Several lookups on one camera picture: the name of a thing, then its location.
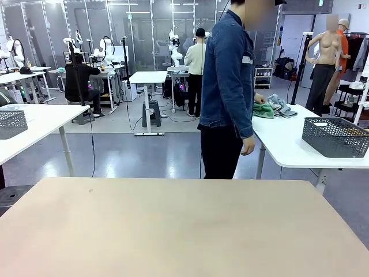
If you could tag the black slim tripod stand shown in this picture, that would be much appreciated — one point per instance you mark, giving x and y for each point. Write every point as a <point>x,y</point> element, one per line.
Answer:
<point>125,63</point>

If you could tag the large white rounded table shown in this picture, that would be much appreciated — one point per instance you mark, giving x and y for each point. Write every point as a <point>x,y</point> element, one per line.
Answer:
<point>288,144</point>

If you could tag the computer tower with coloured lights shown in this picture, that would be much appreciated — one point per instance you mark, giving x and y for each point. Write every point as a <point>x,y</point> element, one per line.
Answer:
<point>180,92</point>

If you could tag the person's right forearm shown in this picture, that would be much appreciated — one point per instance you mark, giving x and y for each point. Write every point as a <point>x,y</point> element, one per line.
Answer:
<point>243,124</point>

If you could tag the beige mannequin in black trousers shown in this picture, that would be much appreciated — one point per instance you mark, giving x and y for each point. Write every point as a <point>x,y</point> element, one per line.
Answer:
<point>327,52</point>

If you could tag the mannequin in orange shirt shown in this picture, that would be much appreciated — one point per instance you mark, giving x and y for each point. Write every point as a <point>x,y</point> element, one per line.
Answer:
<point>343,43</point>

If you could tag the small white standing desk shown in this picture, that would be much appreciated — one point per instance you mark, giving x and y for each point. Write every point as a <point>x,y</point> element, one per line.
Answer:
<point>148,77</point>

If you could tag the grey background robot desk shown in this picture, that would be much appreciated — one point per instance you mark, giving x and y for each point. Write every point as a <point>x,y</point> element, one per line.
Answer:
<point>111,75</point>

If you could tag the black cap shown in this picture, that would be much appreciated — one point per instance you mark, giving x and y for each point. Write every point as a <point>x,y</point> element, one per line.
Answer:
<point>25,70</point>

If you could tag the black round base plate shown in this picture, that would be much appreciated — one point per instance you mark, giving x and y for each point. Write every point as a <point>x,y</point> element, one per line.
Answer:
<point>11,196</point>

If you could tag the standing person in cream top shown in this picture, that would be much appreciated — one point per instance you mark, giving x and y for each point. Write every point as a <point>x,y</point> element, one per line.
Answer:
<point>196,60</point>

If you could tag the person's left hand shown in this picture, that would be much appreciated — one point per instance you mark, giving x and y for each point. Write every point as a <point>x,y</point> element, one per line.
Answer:
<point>259,99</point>

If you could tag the seated person in black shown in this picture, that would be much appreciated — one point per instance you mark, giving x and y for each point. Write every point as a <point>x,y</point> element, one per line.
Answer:
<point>75,83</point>

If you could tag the white shoe shelf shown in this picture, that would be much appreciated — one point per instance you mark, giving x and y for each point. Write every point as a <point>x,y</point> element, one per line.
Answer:
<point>263,78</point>

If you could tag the grey plastic lattice basket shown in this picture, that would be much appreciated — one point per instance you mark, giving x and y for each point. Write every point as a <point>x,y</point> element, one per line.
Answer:
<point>334,138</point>
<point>11,124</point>

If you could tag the white background desk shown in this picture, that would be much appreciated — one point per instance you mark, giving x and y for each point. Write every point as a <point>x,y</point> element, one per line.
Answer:
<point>23,76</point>

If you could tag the person in denim jacket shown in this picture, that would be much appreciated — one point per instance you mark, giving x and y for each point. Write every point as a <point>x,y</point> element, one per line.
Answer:
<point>225,72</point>

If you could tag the black bag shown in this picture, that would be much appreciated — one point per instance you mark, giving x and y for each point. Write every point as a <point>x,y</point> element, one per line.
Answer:
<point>284,67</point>

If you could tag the black stand with white top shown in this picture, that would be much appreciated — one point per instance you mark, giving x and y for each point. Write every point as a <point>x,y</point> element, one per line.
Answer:
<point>299,72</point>

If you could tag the grey step stool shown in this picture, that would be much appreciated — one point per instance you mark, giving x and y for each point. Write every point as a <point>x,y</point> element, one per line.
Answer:
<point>154,114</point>

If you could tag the person's right hand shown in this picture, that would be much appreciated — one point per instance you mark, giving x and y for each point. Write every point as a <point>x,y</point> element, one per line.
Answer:
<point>248,145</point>

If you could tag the black rolling cart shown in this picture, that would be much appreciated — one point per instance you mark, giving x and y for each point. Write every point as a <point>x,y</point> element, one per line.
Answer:
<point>348,104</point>

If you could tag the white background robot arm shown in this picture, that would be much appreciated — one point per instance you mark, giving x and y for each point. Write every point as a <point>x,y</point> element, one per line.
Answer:
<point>176,57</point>
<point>70,41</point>
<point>105,52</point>
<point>17,52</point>

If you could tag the clothes rack with dark garments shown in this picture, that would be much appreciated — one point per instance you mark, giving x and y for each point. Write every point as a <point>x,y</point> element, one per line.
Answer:
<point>357,52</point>

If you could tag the black camera pole stand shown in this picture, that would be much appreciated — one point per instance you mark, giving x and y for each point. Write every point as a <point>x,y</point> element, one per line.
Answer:
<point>76,72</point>

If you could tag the person in dark striped top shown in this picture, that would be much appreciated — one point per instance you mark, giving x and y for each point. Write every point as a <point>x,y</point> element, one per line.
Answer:
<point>5,98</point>

